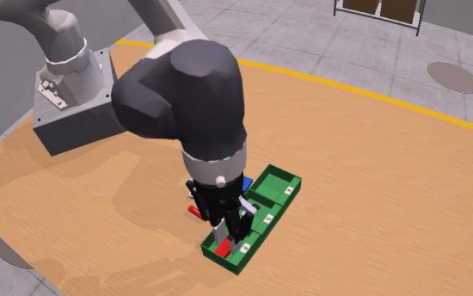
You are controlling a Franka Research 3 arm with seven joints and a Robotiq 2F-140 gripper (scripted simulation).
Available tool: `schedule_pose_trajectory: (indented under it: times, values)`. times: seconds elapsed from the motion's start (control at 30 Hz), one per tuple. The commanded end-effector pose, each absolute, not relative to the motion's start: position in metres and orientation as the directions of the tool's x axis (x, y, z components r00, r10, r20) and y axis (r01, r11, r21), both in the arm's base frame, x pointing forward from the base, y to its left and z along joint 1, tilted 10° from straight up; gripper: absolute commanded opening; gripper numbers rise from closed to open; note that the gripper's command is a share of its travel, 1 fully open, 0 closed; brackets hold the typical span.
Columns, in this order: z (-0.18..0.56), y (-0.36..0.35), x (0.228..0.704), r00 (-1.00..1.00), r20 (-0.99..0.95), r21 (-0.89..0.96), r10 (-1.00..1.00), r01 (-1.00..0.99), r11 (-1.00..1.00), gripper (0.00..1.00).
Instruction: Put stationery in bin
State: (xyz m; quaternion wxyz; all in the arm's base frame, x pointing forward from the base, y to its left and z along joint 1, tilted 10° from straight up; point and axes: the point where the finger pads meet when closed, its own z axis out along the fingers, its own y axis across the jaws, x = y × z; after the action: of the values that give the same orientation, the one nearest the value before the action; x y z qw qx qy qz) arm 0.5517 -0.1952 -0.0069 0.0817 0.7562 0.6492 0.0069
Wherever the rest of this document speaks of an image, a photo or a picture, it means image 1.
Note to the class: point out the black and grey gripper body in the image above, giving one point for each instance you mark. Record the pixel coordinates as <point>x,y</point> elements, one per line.
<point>230,192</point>

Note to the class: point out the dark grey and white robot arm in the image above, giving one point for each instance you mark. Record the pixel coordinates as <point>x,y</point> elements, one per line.
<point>191,91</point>

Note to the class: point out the red aa battery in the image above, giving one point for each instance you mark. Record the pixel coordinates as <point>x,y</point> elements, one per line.
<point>194,211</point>

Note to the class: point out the green three-compartment bin rack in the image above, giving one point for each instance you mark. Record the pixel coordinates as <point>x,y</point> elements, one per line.
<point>277,189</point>

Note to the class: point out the red and white eraser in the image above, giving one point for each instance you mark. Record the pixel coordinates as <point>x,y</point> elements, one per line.
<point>223,249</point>

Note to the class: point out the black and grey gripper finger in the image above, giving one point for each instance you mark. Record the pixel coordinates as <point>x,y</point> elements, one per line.
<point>210,212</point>
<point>238,228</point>

